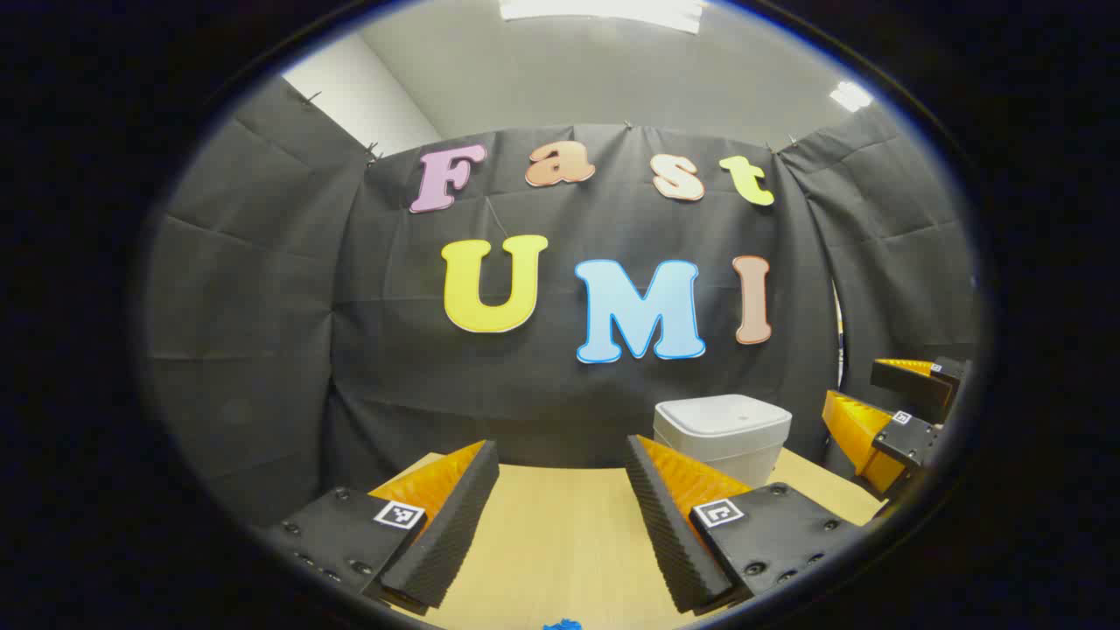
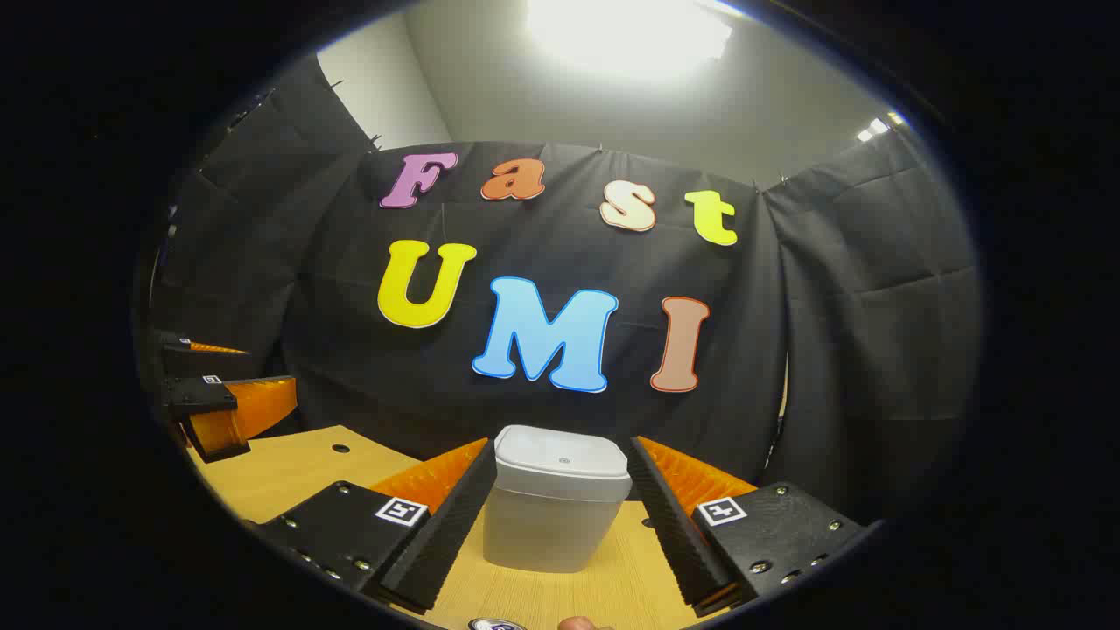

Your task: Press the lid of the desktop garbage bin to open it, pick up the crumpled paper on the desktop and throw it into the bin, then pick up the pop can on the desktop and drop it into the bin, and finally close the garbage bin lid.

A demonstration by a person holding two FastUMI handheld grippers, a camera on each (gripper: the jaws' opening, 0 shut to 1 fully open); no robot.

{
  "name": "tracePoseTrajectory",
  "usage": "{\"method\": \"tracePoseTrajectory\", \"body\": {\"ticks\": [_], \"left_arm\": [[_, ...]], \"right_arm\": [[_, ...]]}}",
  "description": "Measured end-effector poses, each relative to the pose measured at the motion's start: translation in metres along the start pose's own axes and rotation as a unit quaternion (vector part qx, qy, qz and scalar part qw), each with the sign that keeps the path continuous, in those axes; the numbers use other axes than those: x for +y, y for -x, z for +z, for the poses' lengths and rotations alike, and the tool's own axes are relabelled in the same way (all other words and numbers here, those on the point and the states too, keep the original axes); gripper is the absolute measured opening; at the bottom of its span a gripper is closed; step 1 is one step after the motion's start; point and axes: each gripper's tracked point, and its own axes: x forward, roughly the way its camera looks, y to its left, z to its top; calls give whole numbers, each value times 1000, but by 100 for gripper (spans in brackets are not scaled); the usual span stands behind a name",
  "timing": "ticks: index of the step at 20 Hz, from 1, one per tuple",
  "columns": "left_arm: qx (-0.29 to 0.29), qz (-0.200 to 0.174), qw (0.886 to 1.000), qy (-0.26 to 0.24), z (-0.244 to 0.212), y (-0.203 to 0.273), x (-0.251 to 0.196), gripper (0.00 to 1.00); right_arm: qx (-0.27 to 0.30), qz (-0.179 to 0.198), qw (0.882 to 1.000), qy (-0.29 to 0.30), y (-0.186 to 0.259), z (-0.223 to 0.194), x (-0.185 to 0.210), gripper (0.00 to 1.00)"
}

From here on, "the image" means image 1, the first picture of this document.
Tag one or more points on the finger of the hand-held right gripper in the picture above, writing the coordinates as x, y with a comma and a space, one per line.
910, 442
919, 385

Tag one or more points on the small ceiling light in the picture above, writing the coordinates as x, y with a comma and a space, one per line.
850, 96

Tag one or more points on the blue paper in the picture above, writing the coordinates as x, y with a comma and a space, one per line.
563, 625

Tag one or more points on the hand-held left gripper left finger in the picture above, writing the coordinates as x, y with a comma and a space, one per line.
455, 525

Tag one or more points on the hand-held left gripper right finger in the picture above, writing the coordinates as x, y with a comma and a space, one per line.
669, 534

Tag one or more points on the white desktop garbage bin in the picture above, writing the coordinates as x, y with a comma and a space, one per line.
726, 429

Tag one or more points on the long ceiling light panel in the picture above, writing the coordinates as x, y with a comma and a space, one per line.
604, 10

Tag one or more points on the wooden desktop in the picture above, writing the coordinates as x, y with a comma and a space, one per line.
560, 542

